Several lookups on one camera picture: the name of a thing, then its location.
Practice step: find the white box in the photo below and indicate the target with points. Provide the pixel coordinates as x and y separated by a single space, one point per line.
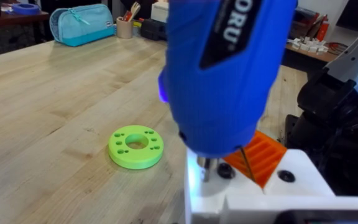
159 12

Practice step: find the heap of white plastic parts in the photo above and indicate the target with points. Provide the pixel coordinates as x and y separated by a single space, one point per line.
309 46

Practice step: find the green disc with holes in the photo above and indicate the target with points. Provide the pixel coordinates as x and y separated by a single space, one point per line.
136 147

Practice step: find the black box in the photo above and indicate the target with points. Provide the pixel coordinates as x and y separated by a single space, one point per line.
153 29

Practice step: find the brown wooden side table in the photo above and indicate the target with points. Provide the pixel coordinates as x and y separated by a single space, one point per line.
309 57

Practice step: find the beige cup with wooden utensils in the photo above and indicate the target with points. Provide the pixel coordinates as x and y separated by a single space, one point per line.
125 27

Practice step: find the stack of cardboard boxes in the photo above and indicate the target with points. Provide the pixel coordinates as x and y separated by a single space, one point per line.
304 23

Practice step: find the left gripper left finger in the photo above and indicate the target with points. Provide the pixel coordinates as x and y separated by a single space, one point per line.
211 193

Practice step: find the blue tape roll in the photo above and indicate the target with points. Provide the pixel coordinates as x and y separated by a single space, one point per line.
26 8

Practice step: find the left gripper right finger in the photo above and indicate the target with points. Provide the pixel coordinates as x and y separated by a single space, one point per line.
300 174

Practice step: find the light blue zip bag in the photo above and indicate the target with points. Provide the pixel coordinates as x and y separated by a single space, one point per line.
81 26

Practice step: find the blue electric screwdriver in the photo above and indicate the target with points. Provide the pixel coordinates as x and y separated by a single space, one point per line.
222 109

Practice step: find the dark wooden side table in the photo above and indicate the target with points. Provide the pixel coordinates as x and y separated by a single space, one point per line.
14 19

